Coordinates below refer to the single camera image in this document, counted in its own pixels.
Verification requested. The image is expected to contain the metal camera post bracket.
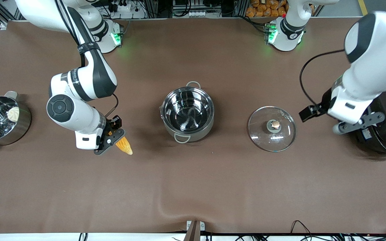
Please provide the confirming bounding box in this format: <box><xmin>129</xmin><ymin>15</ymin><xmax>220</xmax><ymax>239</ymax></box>
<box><xmin>184</xmin><ymin>220</ymin><xmax>205</xmax><ymax>241</ymax></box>

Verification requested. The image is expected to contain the yellow corn cob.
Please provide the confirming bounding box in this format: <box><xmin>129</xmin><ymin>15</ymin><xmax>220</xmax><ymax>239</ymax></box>
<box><xmin>108</xmin><ymin>131</ymin><xmax>133</xmax><ymax>155</ymax></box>

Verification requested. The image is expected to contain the white power strip with plugs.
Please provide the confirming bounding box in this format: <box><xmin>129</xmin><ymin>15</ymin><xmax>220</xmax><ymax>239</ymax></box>
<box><xmin>108</xmin><ymin>0</ymin><xmax>132</xmax><ymax>12</ymax></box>

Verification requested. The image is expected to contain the white steamed bun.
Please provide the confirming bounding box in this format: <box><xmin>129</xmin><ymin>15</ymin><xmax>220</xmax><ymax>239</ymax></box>
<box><xmin>7</xmin><ymin>106</ymin><xmax>20</xmax><ymax>122</ymax></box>

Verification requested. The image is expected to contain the steel cooking pot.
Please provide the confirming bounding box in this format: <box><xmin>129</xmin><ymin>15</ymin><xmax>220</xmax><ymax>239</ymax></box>
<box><xmin>159</xmin><ymin>81</ymin><xmax>214</xmax><ymax>144</ymax></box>

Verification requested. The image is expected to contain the white socket strip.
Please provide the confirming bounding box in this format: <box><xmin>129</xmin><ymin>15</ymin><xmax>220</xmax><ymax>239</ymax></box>
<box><xmin>186</xmin><ymin>10</ymin><xmax>211</xmax><ymax>18</ymax></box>

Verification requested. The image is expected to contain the glass pot lid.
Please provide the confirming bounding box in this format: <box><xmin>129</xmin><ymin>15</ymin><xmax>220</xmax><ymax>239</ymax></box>
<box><xmin>248</xmin><ymin>106</ymin><xmax>297</xmax><ymax>152</ymax></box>

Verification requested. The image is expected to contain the steel steamer pot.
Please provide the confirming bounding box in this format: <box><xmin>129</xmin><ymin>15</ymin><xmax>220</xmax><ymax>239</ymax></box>
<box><xmin>0</xmin><ymin>91</ymin><xmax>32</xmax><ymax>151</ymax></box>

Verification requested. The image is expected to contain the pile of orange snacks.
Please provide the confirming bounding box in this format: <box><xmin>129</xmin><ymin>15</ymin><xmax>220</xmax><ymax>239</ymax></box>
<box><xmin>246</xmin><ymin>0</ymin><xmax>315</xmax><ymax>18</ymax></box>

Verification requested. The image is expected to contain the brown table mat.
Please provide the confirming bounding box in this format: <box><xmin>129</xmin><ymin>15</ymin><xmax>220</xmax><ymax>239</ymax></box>
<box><xmin>0</xmin><ymin>17</ymin><xmax>386</xmax><ymax>234</ymax></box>

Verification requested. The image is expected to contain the aluminium frame profile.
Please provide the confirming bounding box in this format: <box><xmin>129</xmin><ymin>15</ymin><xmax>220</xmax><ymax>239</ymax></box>
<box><xmin>0</xmin><ymin>0</ymin><xmax>22</xmax><ymax>29</ymax></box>

